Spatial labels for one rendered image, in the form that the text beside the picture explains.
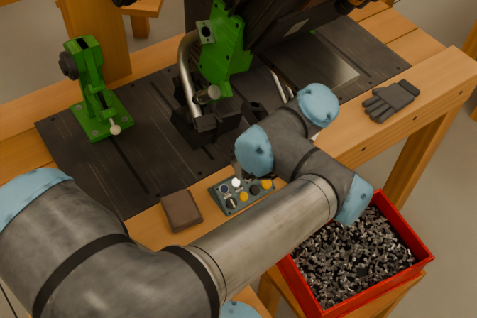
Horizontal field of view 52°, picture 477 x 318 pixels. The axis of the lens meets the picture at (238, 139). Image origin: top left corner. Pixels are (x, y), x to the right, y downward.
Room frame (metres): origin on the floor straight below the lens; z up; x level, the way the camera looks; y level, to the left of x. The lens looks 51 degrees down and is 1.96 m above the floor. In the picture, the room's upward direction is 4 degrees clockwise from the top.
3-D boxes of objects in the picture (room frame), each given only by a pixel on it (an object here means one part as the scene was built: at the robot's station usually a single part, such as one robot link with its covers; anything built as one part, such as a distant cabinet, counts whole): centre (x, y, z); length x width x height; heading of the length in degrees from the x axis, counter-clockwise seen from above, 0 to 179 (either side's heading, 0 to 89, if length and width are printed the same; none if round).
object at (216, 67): (0.93, 0.03, 1.17); 0.13 x 0.12 x 0.20; 128
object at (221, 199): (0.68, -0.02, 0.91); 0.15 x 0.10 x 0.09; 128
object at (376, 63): (1.03, 0.01, 0.89); 1.10 x 0.42 x 0.02; 128
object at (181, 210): (0.60, 0.13, 0.91); 0.10 x 0.08 x 0.03; 28
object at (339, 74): (1.00, -0.11, 1.11); 0.39 x 0.16 x 0.03; 38
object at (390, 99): (1.03, -0.44, 0.91); 0.20 x 0.11 x 0.03; 131
